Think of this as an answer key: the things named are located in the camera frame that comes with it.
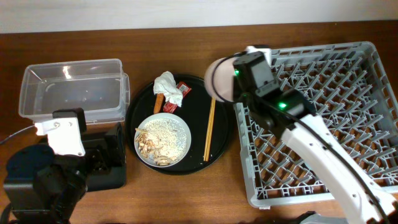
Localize white bowl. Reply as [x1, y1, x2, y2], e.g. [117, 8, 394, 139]
[204, 58, 235, 102]

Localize white napkin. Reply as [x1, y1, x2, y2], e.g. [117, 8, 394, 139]
[153, 71, 183, 107]

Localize red snack wrapper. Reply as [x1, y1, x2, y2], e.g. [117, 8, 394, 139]
[163, 82, 192, 113]

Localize grey plate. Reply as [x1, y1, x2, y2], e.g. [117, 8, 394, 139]
[134, 112, 192, 169]

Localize rice and food scraps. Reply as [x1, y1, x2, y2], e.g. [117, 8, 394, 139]
[134, 118, 187, 166]

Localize orange carrot piece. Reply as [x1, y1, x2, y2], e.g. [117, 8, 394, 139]
[154, 93, 164, 114]

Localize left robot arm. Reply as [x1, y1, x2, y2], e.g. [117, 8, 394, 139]
[1, 108, 126, 223]

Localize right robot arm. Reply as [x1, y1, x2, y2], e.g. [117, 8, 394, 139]
[234, 42, 397, 223]

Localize grey dishwasher rack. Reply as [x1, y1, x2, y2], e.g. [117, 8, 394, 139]
[234, 42, 397, 209]

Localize black rectangular tray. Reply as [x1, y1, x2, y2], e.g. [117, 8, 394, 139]
[81, 123, 126, 192]

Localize clear plastic bin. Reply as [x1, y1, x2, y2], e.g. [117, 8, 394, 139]
[18, 58, 130, 124]

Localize round black tray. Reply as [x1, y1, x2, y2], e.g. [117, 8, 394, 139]
[125, 74, 234, 175]

